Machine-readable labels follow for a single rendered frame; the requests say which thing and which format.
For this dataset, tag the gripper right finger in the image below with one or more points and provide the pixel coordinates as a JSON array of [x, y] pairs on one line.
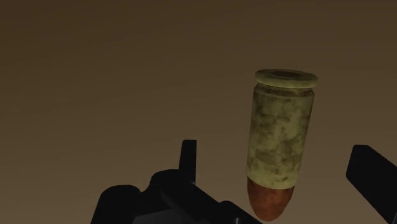
[[373, 176]]

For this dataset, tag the yellow-green bullet-shaped cartridge, copper tip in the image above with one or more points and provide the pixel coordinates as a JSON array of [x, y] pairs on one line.
[[277, 139]]

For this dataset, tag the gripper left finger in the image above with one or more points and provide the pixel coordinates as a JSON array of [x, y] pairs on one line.
[[173, 192]]

